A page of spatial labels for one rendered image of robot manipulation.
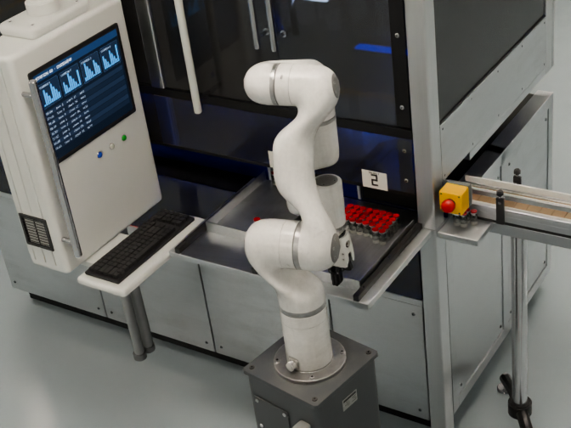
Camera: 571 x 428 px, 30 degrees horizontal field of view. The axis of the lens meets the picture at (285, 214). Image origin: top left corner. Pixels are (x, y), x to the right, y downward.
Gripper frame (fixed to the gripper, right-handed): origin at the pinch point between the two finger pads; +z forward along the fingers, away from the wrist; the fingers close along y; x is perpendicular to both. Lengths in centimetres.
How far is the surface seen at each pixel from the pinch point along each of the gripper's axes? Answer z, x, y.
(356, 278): 4.2, -6.8, -2.1
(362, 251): 4.2, -19.2, 2.7
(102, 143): -22, -10, 89
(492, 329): 72, -79, -12
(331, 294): 4.4, 2.4, 0.8
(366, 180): -9.0, -37.1, 9.8
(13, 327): 92, -24, 183
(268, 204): 4, -32, 44
